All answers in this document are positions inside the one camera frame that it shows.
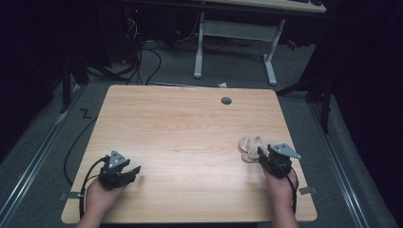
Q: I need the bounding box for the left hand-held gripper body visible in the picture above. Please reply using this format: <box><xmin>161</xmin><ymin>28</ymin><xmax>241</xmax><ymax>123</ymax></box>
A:
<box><xmin>97</xmin><ymin>149</ymin><xmax>134</xmax><ymax>191</ymax></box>

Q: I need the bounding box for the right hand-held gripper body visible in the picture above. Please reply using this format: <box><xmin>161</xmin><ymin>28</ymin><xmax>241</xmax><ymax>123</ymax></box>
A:
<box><xmin>259</xmin><ymin>142</ymin><xmax>302</xmax><ymax>179</ymax></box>

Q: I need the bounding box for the beige cloth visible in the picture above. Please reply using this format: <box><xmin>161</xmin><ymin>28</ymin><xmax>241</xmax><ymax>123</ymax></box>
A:
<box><xmin>239</xmin><ymin>135</ymin><xmax>279</xmax><ymax>164</ymax></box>

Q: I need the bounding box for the person's left hand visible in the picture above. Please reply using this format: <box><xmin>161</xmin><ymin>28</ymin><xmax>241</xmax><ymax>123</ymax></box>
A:
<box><xmin>83</xmin><ymin>180</ymin><xmax>128</xmax><ymax>220</ymax></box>

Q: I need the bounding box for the person's right hand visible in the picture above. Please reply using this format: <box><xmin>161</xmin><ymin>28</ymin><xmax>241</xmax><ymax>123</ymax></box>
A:
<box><xmin>261</xmin><ymin>166</ymin><xmax>299</xmax><ymax>208</ymax></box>

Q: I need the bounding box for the black metal stand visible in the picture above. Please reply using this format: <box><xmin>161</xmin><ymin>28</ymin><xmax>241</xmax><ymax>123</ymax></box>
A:
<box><xmin>277</xmin><ymin>63</ymin><xmax>335</xmax><ymax>135</ymax></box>
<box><xmin>59</xmin><ymin>47</ymin><xmax>91</xmax><ymax>115</ymax></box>

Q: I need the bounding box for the white metal-legged desk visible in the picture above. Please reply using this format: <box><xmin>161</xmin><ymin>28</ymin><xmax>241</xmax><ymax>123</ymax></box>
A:
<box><xmin>193</xmin><ymin>0</ymin><xmax>328</xmax><ymax>86</ymax></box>

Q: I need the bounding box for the dark computer tower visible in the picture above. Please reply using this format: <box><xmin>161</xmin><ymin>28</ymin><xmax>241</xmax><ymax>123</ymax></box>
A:
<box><xmin>123</xmin><ymin>6</ymin><xmax>144</xmax><ymax>66</ymax></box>

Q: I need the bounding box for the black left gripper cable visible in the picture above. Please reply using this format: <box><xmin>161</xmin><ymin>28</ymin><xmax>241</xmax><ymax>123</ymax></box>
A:
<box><xmin>79</xmin><ymin>155</ymin><xmax>110</xmax><ymax>220</ymax></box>

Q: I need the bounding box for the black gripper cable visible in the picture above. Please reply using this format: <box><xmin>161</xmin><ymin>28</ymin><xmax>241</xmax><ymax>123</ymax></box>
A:
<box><xmin>79</xmin><ymin>155</ymin><xmax>110</xmax><ymax>220</ymax></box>
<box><xmin>284</xmin><ymin>166</ymin><xmax>300</xmax><ymax>216</ymax></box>

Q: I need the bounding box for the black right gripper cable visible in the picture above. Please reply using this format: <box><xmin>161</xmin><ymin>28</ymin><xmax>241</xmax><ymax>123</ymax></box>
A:
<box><xmin>284</xmin><ymin>166</ymin><xmax>300</xmax><ymax>216</ymax></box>

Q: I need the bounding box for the grey table edge bracket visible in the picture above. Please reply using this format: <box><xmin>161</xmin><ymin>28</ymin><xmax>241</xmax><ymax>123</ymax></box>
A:
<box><xmin>59</xmin><ymin>191</ymin><xmax>86</xmax><ymax>201</ymax></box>
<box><xmin>297</xmin><ymin>185</ymin><xmax>318</xmax><ymax>196</ymax></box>

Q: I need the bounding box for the black floor cable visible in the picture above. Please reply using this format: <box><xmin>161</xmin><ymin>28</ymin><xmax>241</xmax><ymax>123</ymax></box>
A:
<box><xmin>63</xmin><ymin>116</ymin><xmax>99</xmax><ymax>187</ymax></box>

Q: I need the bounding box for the metal floor rail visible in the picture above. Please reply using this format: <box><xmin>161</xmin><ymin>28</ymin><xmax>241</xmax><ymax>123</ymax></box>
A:
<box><xmin>0</xmin><ymin>85</ymin><xmax>86</xmax><ymax>228</ymax></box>
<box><xmin>307</xmin><ymin>102</ymin><xmax>371</xmax><ymax>228</ymax></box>

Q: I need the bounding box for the bundle of black cables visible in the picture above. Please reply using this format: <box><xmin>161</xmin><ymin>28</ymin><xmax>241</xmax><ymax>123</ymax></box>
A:
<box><xmin>122</xmin><ymin>15</ymin><xmax>163</xmax><ymax>86</ymax></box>

